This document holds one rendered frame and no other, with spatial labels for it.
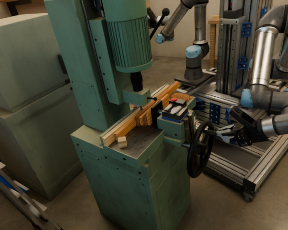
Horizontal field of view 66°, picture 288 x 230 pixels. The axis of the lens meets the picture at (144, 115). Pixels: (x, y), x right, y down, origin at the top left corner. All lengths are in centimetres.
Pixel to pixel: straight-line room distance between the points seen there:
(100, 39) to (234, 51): 95
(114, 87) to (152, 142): 33
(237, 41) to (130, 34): 88
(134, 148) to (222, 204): 109
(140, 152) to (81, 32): 60
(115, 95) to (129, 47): 29
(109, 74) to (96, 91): 13
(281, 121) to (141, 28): 63
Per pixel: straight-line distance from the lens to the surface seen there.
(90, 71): 115
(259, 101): 97
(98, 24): 106
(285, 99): 98
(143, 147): 102
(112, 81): 112
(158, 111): 114
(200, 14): 181
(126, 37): 96
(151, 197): 124
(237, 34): 164
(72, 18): 111
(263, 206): 199
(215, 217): 186
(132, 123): 114
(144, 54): 100
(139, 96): 110
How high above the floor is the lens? 156
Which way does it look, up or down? 32 degrees down
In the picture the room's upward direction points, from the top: 9 degrees counter-clockwise
